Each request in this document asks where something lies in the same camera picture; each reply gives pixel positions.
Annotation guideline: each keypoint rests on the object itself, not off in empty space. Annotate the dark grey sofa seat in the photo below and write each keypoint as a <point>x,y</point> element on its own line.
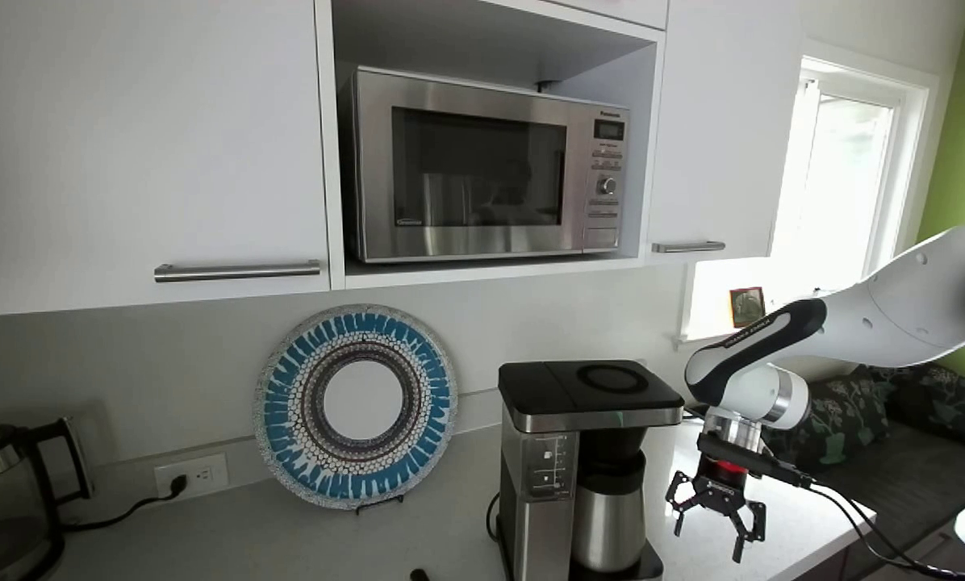
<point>913,484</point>

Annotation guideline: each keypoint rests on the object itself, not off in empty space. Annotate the steel black coffeemaker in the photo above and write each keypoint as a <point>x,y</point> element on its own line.
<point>535,471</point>

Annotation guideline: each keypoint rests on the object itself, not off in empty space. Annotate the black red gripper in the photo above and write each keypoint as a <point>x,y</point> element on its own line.
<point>724,478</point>

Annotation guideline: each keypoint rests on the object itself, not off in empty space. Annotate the steel thermal carafe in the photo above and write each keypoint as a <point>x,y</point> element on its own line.
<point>607,519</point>

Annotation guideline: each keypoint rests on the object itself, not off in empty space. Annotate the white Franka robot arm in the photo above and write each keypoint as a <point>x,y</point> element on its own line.
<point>889,310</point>

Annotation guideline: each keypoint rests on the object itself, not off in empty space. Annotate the black plate stand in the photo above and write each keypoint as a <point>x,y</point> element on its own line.
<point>380,504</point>

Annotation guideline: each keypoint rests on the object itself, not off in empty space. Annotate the dark patterned cushion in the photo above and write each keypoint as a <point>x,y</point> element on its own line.
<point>938,406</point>
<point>841,415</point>

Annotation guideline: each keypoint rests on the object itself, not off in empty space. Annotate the stainless steel microwave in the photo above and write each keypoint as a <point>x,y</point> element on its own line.
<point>481,166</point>

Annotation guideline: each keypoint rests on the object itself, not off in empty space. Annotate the white framed window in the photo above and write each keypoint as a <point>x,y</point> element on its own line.
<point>846,161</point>

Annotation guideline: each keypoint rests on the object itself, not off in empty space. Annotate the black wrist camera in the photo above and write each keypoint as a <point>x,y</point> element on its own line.
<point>751,457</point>

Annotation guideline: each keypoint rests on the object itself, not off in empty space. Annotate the large white cabinet door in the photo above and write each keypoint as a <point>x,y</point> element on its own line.
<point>137,140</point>

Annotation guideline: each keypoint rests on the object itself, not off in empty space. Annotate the white wall outlet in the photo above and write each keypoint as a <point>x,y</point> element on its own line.
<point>205,471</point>

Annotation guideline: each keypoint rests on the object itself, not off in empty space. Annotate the blue white decorative plate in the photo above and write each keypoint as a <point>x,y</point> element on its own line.
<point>289,409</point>

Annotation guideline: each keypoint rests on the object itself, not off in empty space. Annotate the small white overhead cabinet door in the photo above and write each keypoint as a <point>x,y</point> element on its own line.
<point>621,8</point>

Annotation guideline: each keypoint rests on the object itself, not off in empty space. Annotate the small dark picture frame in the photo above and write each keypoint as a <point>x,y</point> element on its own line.
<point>748,304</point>

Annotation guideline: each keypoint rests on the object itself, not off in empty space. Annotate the narrow white cabinet door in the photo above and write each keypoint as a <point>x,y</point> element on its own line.
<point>711,116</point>

